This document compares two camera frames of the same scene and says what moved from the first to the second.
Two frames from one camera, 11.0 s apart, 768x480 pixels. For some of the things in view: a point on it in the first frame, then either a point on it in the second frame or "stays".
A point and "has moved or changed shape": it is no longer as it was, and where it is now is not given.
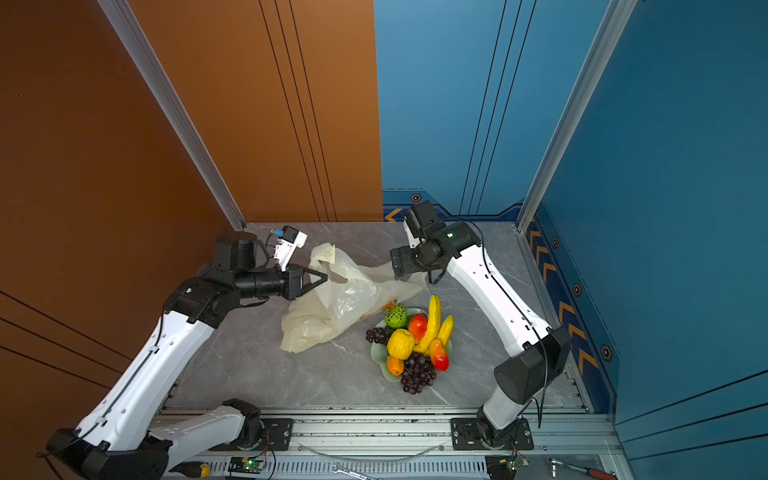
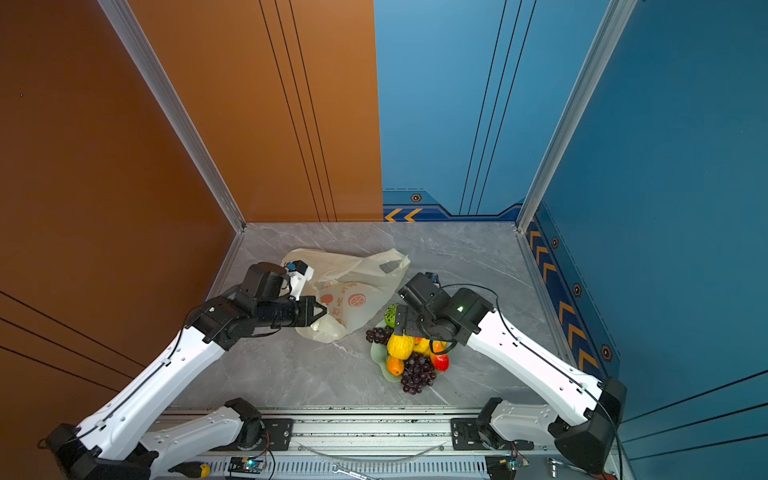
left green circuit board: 245,464 stays
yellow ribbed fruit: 400,344 stays
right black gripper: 407,264 → 408,327
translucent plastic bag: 338,295 has moved or changed shape
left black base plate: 278,436 stays
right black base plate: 465,435 stays
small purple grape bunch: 379,335 stays
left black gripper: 295,281 → 310,317
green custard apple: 396,316 stays
